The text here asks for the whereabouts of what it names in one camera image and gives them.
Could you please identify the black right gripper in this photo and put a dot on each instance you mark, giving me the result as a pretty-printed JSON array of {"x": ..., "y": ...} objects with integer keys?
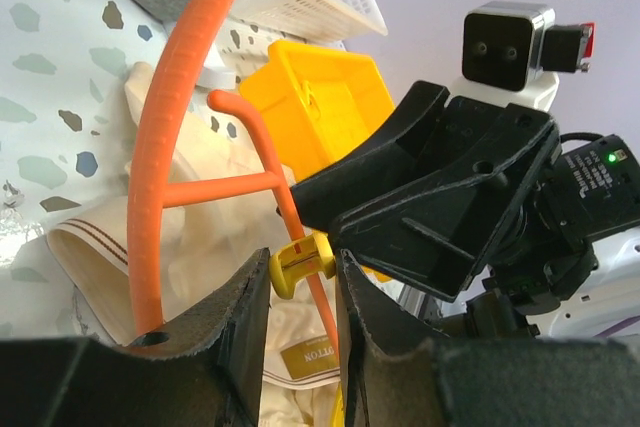
[{"x": 437, "y": 231}]

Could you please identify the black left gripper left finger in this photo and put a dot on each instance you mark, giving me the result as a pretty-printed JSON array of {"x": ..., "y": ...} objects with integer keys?
[{"x": 203, "y": 368}]

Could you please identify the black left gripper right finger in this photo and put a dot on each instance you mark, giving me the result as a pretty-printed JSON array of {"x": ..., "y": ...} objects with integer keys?
[{"x": 398, "y": 371}]

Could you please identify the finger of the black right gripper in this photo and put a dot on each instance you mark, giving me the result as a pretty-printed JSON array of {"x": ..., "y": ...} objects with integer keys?
[{"x": 378, "y": 164}]

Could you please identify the yellow clothespin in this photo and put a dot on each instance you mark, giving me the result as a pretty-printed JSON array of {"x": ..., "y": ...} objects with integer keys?
[
  {"x": 337, "y": 417},
  {"x": 300, "y": 259}
]

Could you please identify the cream underwear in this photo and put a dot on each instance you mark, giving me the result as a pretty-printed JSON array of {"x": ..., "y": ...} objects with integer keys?
[{"x": 201, "y": 247}]

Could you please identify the orange hanger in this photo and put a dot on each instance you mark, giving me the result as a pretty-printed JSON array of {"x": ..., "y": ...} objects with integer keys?
[{"x": 149, "y": 189}]

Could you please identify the yellow plastic tray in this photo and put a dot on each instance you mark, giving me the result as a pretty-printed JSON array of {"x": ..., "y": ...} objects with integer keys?
[{"x": 352, "y": 99}]

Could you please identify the pile of cream clothespins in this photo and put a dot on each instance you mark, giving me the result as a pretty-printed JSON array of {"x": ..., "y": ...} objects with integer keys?
[{"x": 308, "y": 96}]

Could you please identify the white plastic basket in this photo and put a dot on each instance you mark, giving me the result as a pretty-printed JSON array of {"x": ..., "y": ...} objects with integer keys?
[{"x": 317, "y": 20}]

